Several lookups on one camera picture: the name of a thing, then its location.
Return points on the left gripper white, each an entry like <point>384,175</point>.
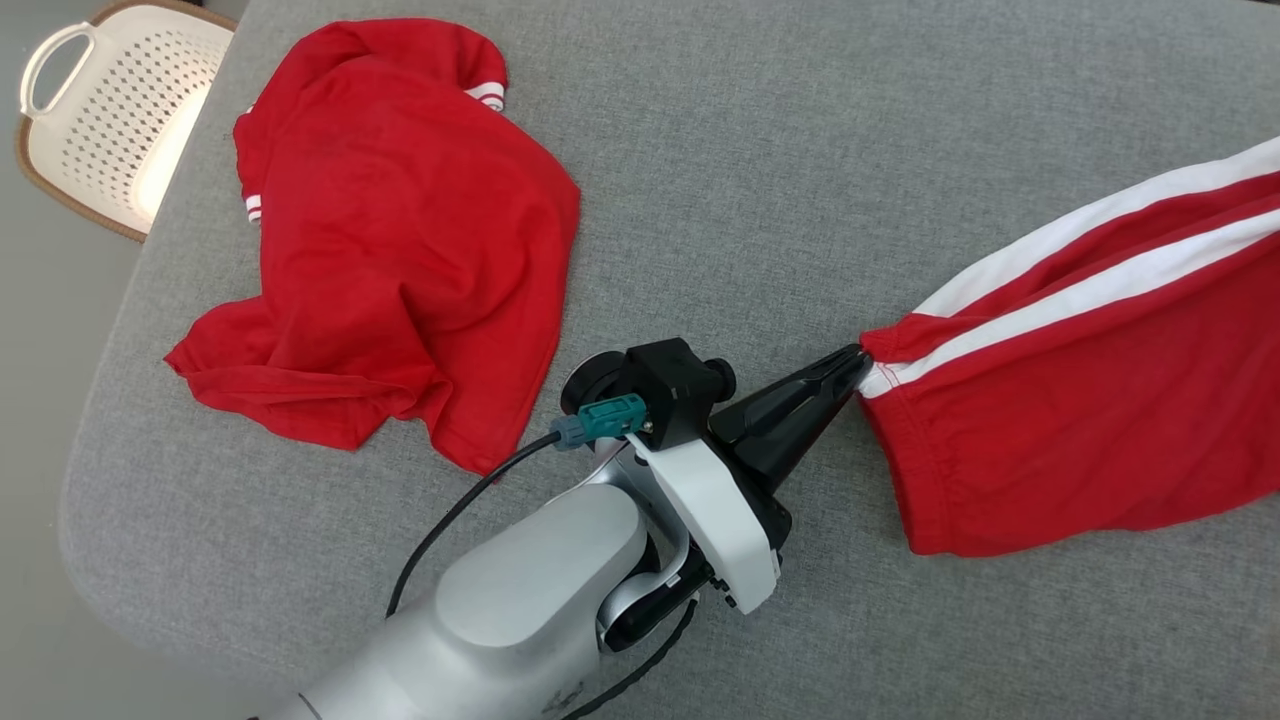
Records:
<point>725,520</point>

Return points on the red shorts with white stripes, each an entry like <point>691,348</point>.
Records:
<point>1080,400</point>

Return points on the red jersey with white sleeves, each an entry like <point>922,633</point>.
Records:
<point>400,250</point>

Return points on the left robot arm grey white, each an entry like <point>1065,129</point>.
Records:
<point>540,600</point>

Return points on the white perforated laundry basket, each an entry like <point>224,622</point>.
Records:
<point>110,110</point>

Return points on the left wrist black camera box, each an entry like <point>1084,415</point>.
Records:
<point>670,385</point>

